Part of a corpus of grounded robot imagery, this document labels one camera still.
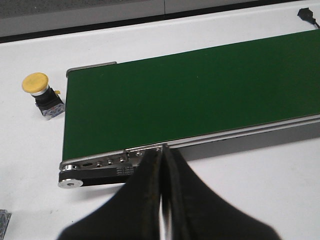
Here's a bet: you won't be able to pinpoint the aluminium conveyor side rail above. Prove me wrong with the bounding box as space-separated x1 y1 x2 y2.
59 114 320 173

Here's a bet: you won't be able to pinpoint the yellow mushroom push button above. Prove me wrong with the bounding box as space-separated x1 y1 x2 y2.
21 72 65 120

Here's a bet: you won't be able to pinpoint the black drive belt pulley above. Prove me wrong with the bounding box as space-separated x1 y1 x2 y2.
58 164 136 189

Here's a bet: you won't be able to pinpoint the patterned grey object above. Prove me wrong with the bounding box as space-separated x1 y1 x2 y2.
0 209 12 240

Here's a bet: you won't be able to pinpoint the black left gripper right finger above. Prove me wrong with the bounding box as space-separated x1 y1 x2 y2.
162 145 280 240

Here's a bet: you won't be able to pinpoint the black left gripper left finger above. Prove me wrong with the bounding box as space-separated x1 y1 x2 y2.
58 150 162 240

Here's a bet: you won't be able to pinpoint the green conveyor belt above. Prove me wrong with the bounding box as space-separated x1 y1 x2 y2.
62 30 320 161

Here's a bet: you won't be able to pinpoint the black cable connector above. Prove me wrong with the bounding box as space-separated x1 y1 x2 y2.
297 7 320 29

